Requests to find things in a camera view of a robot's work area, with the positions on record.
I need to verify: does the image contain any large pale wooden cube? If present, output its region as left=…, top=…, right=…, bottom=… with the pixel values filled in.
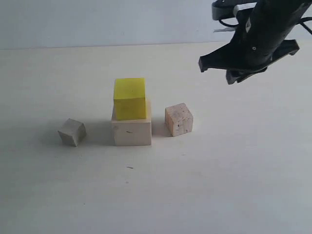
left=111, top=99, right=152, bottom=146

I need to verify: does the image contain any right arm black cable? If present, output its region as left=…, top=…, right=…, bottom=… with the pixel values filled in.
left=219, top=17, right=312, bottom=35

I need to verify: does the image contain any yellow cube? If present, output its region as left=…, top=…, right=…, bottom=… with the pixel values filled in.
left=114, top=78, right=147, bottom=120

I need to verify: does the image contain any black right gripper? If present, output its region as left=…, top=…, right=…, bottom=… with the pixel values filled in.
left=198, top=0, right=312, bottom=85

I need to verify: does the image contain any small pale wooden cube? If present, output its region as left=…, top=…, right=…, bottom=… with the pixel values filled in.
left=58, top=118, right=86, bottom=147

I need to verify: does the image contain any medium knotty wooden cube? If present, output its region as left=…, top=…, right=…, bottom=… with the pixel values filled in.
left=165, top=103, right=193, bottom=137

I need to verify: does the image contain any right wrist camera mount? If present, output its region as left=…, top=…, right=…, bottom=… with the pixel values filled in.
left=212, top=0, right=257, bottom=21

